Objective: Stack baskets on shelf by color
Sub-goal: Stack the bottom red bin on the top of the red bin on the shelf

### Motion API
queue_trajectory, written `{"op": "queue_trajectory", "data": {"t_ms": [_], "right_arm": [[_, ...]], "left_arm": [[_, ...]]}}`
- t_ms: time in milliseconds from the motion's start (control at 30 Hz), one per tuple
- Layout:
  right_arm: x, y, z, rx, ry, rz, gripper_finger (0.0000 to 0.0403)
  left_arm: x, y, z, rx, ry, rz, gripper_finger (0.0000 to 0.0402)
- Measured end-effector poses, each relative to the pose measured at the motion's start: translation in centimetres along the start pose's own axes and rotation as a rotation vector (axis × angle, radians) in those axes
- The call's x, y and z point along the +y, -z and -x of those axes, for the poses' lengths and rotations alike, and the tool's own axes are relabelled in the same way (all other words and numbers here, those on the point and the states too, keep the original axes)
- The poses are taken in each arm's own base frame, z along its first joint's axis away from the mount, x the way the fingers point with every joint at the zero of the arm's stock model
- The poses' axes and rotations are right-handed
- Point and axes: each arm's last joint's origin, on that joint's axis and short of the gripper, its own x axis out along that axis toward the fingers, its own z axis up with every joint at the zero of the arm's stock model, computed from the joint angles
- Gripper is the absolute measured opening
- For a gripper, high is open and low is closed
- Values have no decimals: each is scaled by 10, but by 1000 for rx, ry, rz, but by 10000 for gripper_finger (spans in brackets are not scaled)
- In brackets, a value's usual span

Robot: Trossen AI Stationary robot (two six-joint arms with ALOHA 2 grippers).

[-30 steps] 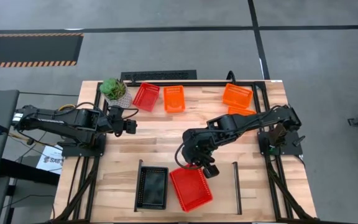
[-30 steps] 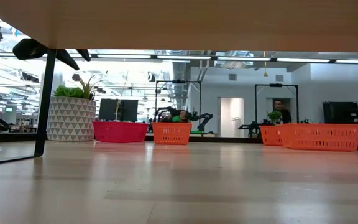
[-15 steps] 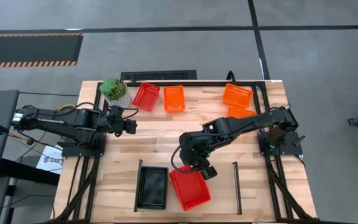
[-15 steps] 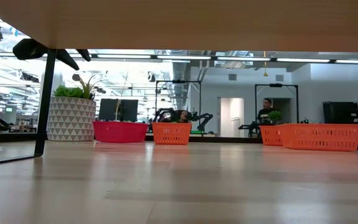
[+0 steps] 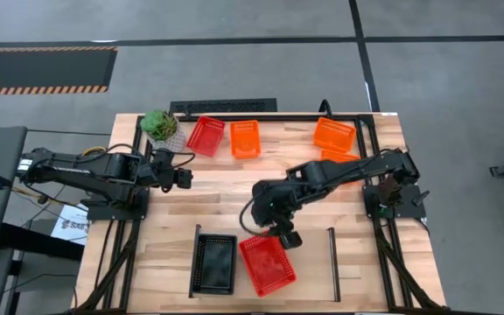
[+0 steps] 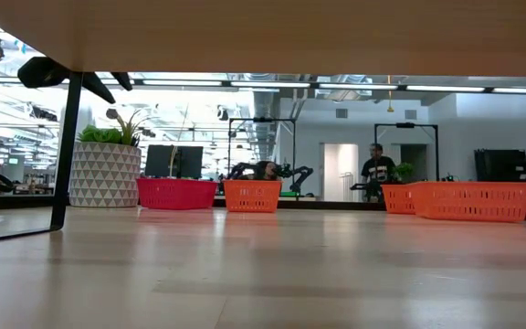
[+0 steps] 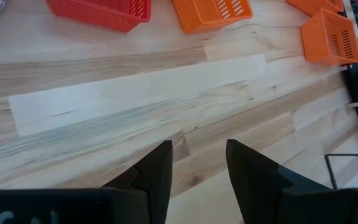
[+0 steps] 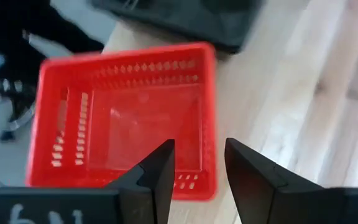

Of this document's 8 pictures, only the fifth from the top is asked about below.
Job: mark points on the black furniture beam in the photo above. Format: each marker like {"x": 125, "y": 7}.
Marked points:
{"x": 37, "y": 240}

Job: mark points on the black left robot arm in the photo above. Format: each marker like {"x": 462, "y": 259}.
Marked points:
{"x": 81, "y": 172}

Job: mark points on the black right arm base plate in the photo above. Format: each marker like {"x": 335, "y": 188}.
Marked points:
{"x": 414, "y": 205}

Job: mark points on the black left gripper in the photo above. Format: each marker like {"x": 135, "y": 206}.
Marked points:
{"x": 164, "y": 168}

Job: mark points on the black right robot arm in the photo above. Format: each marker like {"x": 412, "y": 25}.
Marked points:
{"x": 322, "y": 172}

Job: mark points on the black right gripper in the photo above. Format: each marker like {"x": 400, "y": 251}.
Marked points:
{"x": 280, "y": 225}

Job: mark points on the black aluminium table frame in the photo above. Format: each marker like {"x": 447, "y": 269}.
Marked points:
{"x": 278, "y": 117}

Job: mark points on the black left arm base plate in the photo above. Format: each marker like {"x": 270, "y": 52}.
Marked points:
{"x": 138, "y": 212}

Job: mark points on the black plastic basket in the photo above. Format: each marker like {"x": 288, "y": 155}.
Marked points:
{"x": 214, "y": 264}

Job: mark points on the orange plastic basket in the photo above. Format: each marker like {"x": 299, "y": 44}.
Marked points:
{"x": 245, "y": 140}
{"x": 337, "y": 156}
{"x": 334, "y": 135}

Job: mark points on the succulent in patterned white pot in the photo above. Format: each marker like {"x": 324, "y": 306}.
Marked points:
{"x": 161, "y": 124}

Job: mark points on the red plastic basket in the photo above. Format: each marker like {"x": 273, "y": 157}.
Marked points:
{"x": 267, "y": 267}
{"x": 206, "y": 136}

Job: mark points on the black hazard-striped floor mat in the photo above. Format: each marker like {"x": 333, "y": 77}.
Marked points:
{"x": 37, "y": 67}

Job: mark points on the white printed paper sheet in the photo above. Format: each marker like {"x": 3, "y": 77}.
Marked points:
{"x": 72, "y": 227}

